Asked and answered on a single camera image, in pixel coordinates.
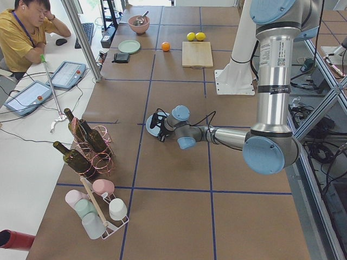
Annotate man in yellow shirt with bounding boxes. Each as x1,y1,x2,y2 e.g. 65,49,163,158
1,1,71,81

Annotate grey cup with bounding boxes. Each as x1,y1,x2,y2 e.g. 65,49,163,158
82,212,106,239

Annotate dark wine bottle upper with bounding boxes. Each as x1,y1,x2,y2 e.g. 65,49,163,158
79,119,109,154

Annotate red tube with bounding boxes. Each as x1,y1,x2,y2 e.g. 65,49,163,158
1,230,36,251

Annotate teach pendant far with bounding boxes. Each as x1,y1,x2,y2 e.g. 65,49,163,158
50,61,86,90

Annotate black keyboard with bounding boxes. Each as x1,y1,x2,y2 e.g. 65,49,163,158
74,22,95,50

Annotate teach pendant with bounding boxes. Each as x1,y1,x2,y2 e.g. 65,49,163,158
4,81,52,116
50,61,86,90

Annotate light blue plate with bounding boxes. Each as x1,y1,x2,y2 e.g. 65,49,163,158
146,112,169,137

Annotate teach pendant near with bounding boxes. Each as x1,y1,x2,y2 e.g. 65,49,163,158
4,81,52,116

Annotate aluminium frame post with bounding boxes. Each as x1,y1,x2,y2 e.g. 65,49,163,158
61,0,102,82

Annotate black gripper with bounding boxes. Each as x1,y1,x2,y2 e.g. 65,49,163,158
149,112,170,142

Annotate white cup on rack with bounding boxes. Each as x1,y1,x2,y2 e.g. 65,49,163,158
109,198,127,220

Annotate reacher grabber stick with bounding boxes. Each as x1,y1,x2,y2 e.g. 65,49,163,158
40,54,67,133

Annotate white wire cup rack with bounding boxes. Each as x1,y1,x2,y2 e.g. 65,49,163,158
80,178,129,240

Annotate bamboo cutting board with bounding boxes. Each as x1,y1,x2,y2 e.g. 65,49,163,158
182,42,214,68

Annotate light green plate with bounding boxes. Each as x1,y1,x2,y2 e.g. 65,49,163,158
118,40,141,54

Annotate pale pink cup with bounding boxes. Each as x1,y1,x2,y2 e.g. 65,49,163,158
65,190,89,209

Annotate dark wine bottle lower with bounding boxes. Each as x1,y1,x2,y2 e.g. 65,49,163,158
53,141,97,178

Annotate orange mandarin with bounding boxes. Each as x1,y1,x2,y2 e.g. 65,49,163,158
161,42,171,51

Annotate metal scoop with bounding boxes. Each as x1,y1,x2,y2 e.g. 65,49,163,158
133,10,149,26

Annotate copper wire bottle rack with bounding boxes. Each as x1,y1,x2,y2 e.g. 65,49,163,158
68,117,115,177

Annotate upper yellow lemon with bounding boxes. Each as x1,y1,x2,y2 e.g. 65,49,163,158
195,32,206,41

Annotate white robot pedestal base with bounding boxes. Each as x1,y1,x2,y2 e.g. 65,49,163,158
215,1,256,95

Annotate grey folded cloth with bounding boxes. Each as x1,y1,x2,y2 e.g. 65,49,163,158
112,53,130,63

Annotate dark wine bottle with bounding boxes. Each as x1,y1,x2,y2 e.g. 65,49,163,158
79,119,109,154
53,141,97,178
64,108,86,144

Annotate pink bowl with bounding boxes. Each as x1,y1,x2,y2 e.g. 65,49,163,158
128,15,150,34

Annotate pale green cup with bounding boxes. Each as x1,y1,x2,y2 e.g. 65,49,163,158
74,199,97,219

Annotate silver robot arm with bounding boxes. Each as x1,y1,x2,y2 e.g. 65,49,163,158
146,1,323,174
294,0,346,42

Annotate black computer mouse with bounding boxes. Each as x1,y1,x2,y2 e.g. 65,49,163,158
55,38,67,46

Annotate pink cup on rack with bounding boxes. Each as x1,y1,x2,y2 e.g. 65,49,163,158
92,179,114,195

